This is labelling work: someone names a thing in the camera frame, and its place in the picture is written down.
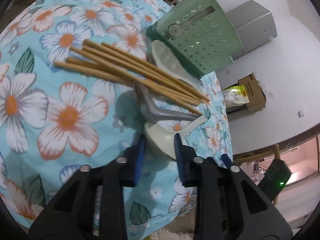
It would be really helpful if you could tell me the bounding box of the white ceramic spoon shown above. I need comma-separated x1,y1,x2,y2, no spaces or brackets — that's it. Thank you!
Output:
151,40,201,92
144,115,208,160

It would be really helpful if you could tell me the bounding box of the metal spoon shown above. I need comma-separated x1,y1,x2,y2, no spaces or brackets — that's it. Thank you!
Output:
133,82,198,124

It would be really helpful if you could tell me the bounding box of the wooden chopstick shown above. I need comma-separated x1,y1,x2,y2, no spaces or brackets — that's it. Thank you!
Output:
56,57,203,112
70,45,207,101
55,61,202,115
101,42,209,102
82,39,203,100

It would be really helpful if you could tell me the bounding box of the yellow green rice bag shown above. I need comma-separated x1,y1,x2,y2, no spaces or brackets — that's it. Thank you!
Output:
222,85,249,108

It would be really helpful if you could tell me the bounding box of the cardboard box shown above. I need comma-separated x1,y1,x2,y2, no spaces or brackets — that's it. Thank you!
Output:
238,73,266,113

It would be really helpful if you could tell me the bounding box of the floral blue tablecloth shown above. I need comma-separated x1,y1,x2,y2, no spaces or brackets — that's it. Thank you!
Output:
1,0,233,239

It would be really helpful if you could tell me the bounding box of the green plastic utensil basket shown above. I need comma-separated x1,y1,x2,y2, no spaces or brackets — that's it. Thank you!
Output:
148,0,242,79

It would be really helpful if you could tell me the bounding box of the silver refrigerator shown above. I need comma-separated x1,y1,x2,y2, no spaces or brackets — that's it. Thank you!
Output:
226,0,277,60

